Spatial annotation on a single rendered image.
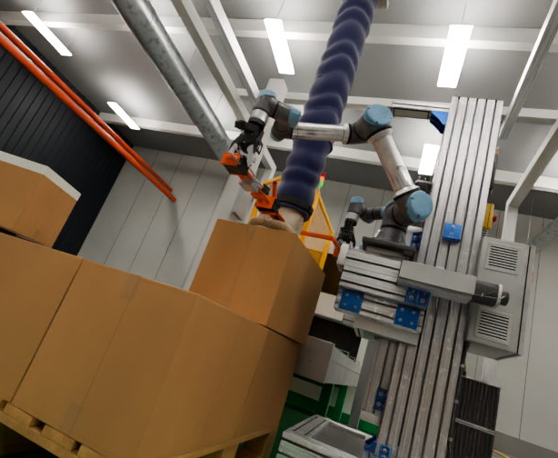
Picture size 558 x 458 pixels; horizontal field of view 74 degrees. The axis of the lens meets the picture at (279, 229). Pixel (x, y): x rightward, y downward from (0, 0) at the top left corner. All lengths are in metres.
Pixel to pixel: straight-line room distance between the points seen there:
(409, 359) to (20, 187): 2.21
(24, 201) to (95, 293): 1.43
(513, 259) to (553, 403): 9.91
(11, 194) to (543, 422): 11.20
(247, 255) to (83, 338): 0.75
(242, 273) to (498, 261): 1.11
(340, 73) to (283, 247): 1.18
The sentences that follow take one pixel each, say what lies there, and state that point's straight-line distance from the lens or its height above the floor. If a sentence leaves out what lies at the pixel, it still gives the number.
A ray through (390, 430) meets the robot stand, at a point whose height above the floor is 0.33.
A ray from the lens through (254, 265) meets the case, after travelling 1.57.
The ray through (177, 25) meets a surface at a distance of 9.05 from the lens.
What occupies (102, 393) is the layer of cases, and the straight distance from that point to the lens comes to 1.06.
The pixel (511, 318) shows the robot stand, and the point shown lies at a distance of 1.81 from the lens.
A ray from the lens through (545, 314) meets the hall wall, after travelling 11.93.
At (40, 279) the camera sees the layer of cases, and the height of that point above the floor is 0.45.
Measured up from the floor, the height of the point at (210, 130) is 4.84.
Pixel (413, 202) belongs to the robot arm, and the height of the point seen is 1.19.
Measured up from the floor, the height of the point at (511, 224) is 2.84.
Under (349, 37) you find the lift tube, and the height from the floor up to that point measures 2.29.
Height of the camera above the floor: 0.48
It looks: 17 degrees up
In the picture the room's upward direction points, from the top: 19 degrees clockwise
